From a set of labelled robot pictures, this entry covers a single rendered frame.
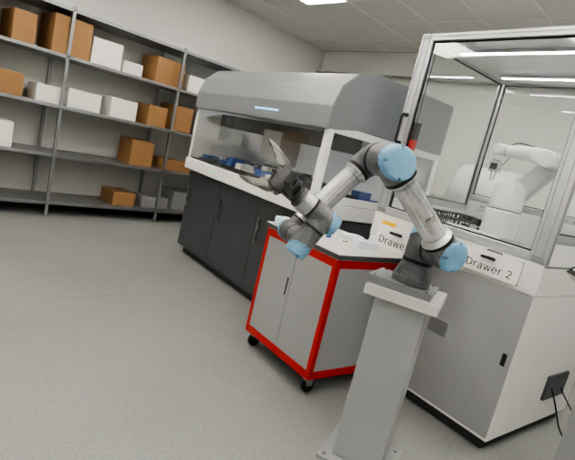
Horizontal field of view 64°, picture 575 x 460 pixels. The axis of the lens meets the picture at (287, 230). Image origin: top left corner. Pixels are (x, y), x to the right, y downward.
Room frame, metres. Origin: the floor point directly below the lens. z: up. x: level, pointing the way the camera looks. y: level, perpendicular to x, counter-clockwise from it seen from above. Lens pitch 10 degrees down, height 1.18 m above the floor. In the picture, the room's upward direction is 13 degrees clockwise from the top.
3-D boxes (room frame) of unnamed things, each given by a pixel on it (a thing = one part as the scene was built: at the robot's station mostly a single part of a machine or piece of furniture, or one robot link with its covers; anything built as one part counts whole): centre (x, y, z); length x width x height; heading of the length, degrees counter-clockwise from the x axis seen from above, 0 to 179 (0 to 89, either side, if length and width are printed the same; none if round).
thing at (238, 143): (3.99, 0.04, 1.13); 1.78 x 1.14 x 0.45; 39
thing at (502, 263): (2.21, -0.99, 0.87); 0.29 x 0.02 x 0.11; 39
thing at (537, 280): (2.73, -1.19, 0.87); 1.02 x 0.95 x 0.14; 39
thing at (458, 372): (2.72, -1.19, 0.40); 1.03 x 0.95 x 0.80; 39
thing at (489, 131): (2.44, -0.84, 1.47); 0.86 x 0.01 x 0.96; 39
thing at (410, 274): (1.80, -0.52, 0.83); 0.15 x 0.15 x 0.10
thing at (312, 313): (2.58, -0.30, 0.38); 0.62 x 0.58 x 0.76; 39
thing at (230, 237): (4.01, 0.03, 0.89); 1.86 x 1.21 x 1.78; 39
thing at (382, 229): (2.25, -0.55, 0.87); 0.29 x 0.02 x 0.11; 39
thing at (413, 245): (1.80, -0.53, 0.95); 0.13 x 0.12 x 0.14; 22
